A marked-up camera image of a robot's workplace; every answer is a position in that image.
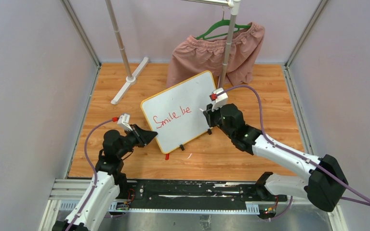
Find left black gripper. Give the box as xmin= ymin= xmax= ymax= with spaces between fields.
xmin=117 ymin=124 xmax=157 ymax=158

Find yellow framed whiteboard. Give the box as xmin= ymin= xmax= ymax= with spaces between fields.
xmin=140 ymin=71 xmax=216 ymax=154

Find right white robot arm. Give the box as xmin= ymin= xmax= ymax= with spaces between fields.
xmin=203 ymin=103 xmax=348 ymax=212

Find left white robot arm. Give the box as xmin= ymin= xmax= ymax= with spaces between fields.
xmin=52 ymin=124 xmax=158 ymax=231

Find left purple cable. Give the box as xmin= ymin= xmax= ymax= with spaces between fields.
xmin=64 ymin=116 xmax=119 ymax=231

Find green clothes hanger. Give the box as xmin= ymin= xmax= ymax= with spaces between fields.
xmin=195 ymin=10 xmax=251 ymax=40

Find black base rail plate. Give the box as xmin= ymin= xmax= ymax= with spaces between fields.
xmin=49 ymin=178 xmax=339 ymax=215

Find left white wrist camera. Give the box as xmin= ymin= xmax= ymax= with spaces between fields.
xmin=117 ymin=113 xmax=132 ymax=131

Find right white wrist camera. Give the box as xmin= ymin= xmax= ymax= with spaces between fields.
xmin=210 ymin=88 xmax=228 ymax=111

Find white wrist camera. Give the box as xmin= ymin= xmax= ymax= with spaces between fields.
xmin=210 ymin=88 xmax=228 ymax=111
xmin=117 ymin=113 xmax=132 ymax=131

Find pink shorts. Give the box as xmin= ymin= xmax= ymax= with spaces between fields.
xmin=166 ymin=22 xmax=265 ymax=88

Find silver clothes rack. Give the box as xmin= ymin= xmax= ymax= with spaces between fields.
xmin=105 ymin=0 xmax=241 ymax=106

